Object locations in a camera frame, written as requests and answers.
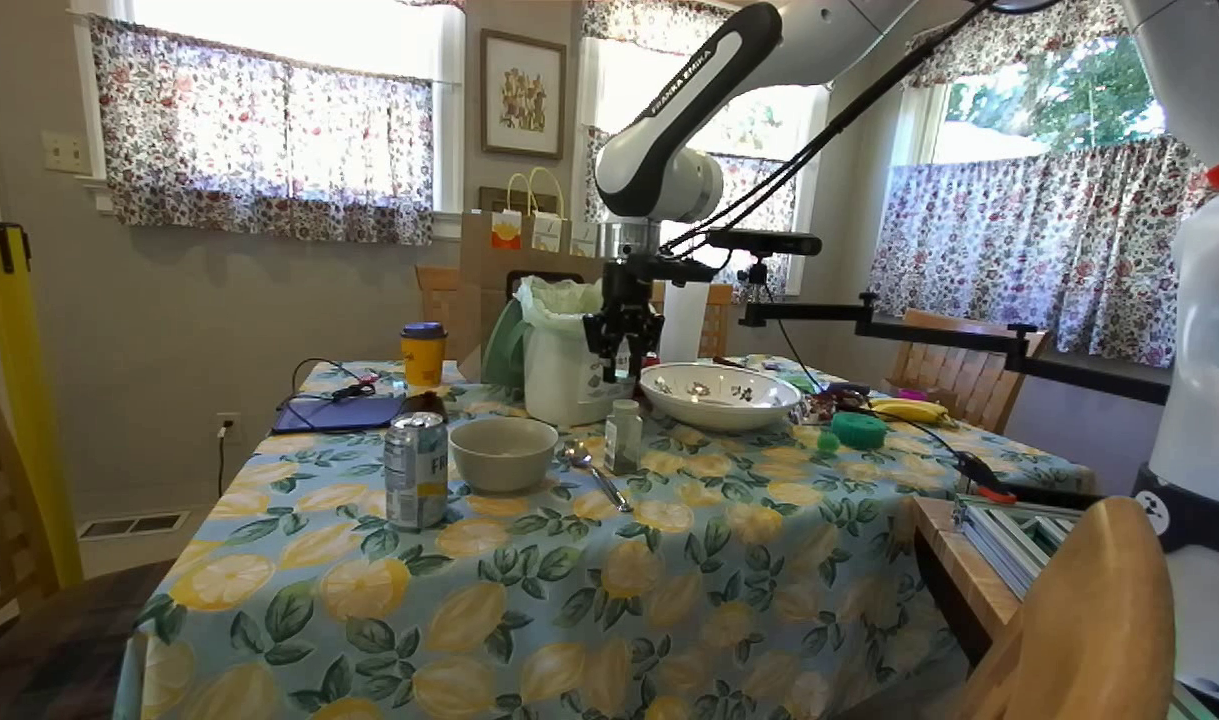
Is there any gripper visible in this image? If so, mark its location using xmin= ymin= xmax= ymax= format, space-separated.
xmin=582 ymin=258 xmax=667 ymax=387

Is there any spice bottle with white lid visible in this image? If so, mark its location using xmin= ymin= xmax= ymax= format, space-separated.
xmin=604 ymin=399 xmax=645 ymax=477

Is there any green round lid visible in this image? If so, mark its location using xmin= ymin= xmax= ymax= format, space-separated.
xmin=481 ymin=297 xmax=532 ymax=392

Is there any yellow cup with blue lid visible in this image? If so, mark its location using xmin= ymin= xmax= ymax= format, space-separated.
xmin=400 ymin=321 xmax=448 ymax=390

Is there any white paper towel roll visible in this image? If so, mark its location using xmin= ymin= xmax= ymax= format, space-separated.
xmin=660 ymin=281 xmax=712 ymax=364

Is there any white bin with plastic bag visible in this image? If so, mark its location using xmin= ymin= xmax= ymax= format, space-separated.
xmin=515 ymin=276 xmax=638 ymax=430

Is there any wooden chair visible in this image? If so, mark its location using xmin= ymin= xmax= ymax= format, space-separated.
xmin=954 ymin=496 xmax=1177 ymax=720
xmin=698 ymin=283 xmax=736 ymax=360
xmin=883 ymin=308 xmax=1051 ymax=435
xmin=0 ymin=345 xmax=175 ymax=720
xmin=415 ymin=264 xmax=463 ymax=359

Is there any large white patterned bowl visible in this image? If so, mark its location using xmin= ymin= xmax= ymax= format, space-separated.
xmin=638 ymin=361 xmax=803 ymax=434

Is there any metal spoon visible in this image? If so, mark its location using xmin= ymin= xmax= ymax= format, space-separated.
xmin=559 ymin=439 xmax=634 ymax=514

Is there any brown paper bag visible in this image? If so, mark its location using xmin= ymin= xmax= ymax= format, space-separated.
xmin=458 ymin=209 xmax=610 ymax=383

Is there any row of small gift bags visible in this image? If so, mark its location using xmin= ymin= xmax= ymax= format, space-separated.
xmin=488 ymin=167 xmax=602 ymax=259

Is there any beige ceramic bowl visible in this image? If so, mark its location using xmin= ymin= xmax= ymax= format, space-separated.
xmin=448 ymin=416 xmax=561 ymax=494

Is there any dark patterned pouch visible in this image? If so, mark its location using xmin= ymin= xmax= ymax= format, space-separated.
xmin=791 ymin=390 xmax=842 ymax=428

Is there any floral curtain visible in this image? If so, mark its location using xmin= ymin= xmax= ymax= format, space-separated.
xmin=87 ymin=14 xmax=436 ymax=247
xmin=581 ymin=0 xmax=800 ymax=301
xmin=867 ymin=0 xmax=1215 ymax=369

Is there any silver and yellow drink can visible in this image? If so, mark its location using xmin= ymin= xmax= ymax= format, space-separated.
xmin=383 ymin=411 xmax=451 ymax=530

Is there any green round scrubber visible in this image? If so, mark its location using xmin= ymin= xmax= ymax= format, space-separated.
xmin=830 ymin=410 xmax=889 ymax=451

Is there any lemon print tablecloth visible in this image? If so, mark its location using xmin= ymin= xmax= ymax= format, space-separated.
xmin=114 ymin=355 xmax=1100 ymax=720

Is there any framed picture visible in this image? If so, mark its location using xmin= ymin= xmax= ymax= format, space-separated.
xmin=480 ymin=28 xmax=568 ymax=161

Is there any banana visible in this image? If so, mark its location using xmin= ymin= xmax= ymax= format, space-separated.
xmin=868 ymin=397 xmax=957 ymax=429

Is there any blue laptop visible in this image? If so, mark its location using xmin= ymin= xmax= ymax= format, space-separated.
xmin=271 ymin=392 xmax=408 ymax=436

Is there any orange and black clamp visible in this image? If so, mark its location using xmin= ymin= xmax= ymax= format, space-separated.
xmin=953 ymin=449 xmax=1019 ymax=506

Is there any floor vent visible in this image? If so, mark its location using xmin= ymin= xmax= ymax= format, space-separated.
xmin=77 ymin=510 xmax=191 ymax=542

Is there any yellow stand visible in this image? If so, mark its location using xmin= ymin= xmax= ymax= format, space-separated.
xmin=0 ymin=221 xmax=85 ymax=591

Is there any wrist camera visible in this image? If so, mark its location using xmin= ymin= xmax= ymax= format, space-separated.
xmin=657 ymin=256 xmax=719 ymax=288

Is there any camera on mount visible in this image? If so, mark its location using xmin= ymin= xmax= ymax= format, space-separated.
xmin=703 ymin=227 xmax=1172 ymax=406

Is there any black cable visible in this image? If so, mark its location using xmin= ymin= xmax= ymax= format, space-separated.
xmin=839 ymin=396 xmax=985 ymax=476
xmin=289 ymin=356 xmax=378 ymax=403

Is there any wall switch plate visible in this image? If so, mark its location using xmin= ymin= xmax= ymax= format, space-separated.
xmin=41 ymin=129 xmax=93 ymax=176

